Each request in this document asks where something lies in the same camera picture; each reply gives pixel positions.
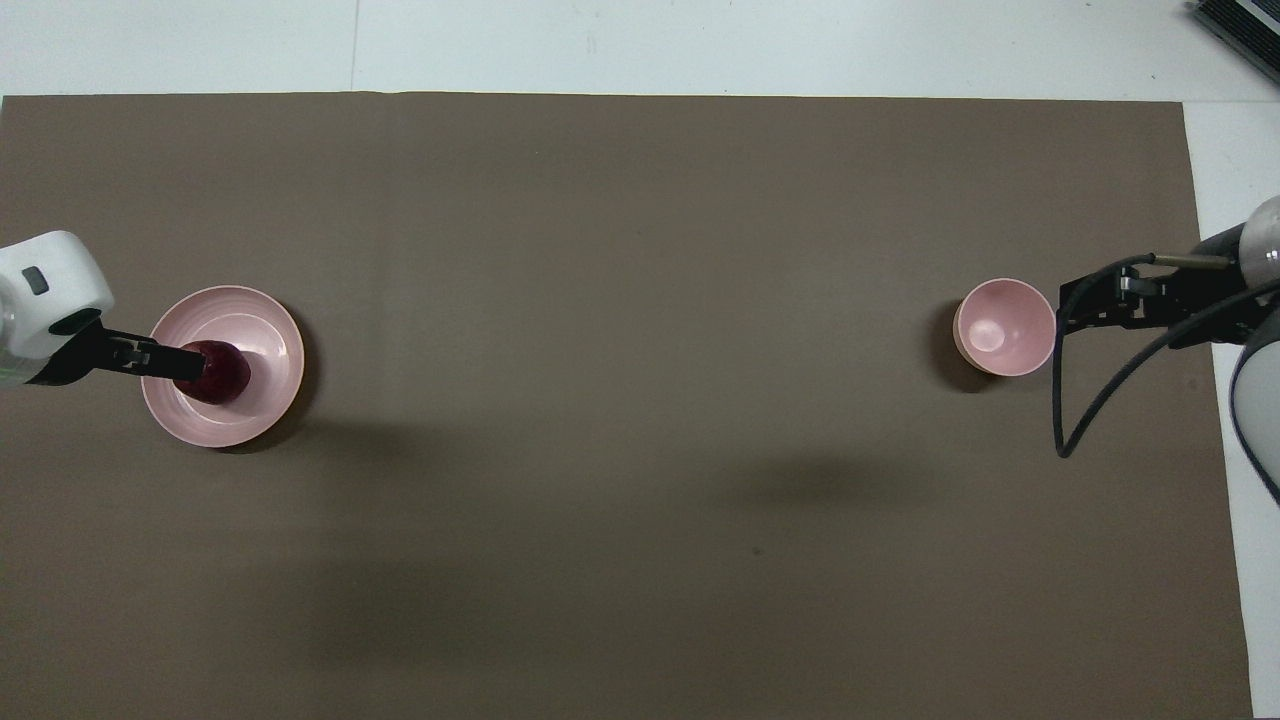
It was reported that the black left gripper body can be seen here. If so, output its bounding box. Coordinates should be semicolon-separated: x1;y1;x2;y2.
25;308;151;386

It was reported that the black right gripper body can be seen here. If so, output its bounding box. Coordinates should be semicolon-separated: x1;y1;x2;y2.
1130;262;1280;346

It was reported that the pink bowl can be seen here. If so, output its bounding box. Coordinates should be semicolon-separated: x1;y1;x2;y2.
952;278;1057;378

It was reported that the pink plate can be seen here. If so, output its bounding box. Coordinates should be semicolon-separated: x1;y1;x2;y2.
140;285;306;449

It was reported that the brown table mat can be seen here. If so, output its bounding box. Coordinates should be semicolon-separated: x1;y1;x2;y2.
0;92;1256;720

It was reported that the red apple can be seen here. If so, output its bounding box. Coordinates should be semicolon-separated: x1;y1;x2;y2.
175;340;252;406

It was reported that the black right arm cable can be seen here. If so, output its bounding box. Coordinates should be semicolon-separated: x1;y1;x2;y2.
1052;255;1280;459

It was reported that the black ribbed device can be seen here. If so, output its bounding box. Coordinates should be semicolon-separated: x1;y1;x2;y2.
1188;0;1280;86

